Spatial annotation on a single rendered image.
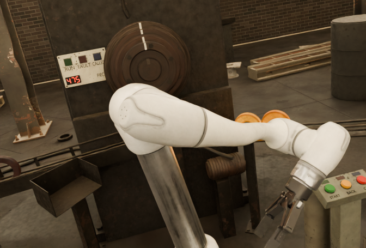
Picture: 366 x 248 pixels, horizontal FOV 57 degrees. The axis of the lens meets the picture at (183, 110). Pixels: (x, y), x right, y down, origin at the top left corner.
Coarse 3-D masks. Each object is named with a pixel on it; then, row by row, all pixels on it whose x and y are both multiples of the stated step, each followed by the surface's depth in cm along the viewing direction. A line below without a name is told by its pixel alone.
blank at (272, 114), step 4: (268, 112) 179; (272, 112) 177; (276, 112) 176; (280, 112) 176; (264, 116) 180; (268, 116) 179; (272, 116) 178; (276, 116) 177; (280, 116) 176; (284, 116) 175; (288, 116) 177; (264, 120) 181; (268, 120) 180
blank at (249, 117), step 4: (240, 116) 185; (244, 116) 184; (248, 116) 183; (252, 116) 183; (256, 116) 184; (236, 120) 187; (240, 120) 186; (244, 120) 186; (248, 120) 184; (252, 120) 184; (256, 120) 183; (260, 120) 184
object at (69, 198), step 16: (80, 160) 178; (48, 176) 170; (64, 176) 177; (80, 176) 183; (96, 176) 171; (48, 192) 172; (64, 192) 172; (80, 192) 169; (48, 208) 158; (64, 208) 159; (80, 208) 171; (80, 224) 173; (96, 240) 181
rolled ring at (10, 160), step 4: (0, 156) 183; (4, 156) 184; (8, 156) 185; (0, 160) 182; (4, 160) 183; (8, 160) 183; (12, 160) 184; (8, 164) 184; (12, 164) 184; (16, 164) 185; (12, 168) 185; (16, 168) 185; (20, 168) 188; (16, 172) 186; (20, 172) 188; (0, 180) 187
